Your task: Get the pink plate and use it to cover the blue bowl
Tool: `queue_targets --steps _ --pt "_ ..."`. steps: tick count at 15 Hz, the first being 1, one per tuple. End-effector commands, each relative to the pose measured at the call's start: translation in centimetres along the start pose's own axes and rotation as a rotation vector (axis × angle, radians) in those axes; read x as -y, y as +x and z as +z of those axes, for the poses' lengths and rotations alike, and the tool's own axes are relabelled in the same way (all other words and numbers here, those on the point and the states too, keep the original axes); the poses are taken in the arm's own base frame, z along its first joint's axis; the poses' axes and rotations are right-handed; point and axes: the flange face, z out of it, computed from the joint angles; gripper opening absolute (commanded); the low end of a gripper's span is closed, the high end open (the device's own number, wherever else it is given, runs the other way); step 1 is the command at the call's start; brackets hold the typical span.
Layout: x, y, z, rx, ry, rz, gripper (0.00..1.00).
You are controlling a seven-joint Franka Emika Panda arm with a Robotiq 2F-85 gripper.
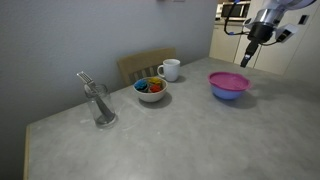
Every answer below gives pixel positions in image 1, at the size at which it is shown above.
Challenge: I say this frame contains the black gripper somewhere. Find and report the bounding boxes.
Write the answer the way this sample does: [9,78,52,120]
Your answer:
[240,22,275,69]

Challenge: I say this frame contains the pink plastic plate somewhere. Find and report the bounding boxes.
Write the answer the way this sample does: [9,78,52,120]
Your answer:
[207,71,253,93]

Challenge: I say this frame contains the blue plastic bowl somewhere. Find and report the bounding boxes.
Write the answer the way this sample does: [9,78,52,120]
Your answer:
[209,83,247,101]

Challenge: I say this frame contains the white ceramic bowl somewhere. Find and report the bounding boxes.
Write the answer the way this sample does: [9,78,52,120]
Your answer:
[133,76,169,103]

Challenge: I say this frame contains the cream cabinet doors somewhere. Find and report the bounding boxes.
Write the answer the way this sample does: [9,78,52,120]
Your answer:
[209,0,320,85]

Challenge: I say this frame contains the microwave oven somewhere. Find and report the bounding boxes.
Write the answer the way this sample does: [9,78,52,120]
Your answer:
[220,0,252,20]

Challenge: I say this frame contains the white ceramic mug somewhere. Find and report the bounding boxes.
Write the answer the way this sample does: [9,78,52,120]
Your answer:
[156,58,181,83]

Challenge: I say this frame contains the yellow cupcake liner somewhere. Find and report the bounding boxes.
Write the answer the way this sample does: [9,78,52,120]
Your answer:
[148,77,164,86]

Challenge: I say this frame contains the orange cupcake liner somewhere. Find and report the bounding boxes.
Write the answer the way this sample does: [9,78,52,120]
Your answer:
[148,83,164,94]

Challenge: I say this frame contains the wooden chair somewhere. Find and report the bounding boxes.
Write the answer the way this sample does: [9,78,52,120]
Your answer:
[116,47,177,88]

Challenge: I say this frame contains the blue cupcake liner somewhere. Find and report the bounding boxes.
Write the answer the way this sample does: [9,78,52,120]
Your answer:
[134,78,150,93]

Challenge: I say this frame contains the clear glass jar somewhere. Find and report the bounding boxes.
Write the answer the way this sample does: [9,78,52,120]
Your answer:
[84,83,119,130]

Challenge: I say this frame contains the clear glass with utensils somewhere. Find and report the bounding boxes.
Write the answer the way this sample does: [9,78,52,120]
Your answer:
[76,70,115,123]

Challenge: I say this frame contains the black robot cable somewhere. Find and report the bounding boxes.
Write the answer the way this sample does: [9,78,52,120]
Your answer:
[223,1,251,37]

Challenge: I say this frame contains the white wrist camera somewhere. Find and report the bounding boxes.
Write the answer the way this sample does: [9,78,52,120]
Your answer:
[244,17,300,43]

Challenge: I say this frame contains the black cabinet handle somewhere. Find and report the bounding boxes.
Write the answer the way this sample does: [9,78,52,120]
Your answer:
[298,14,310,26]

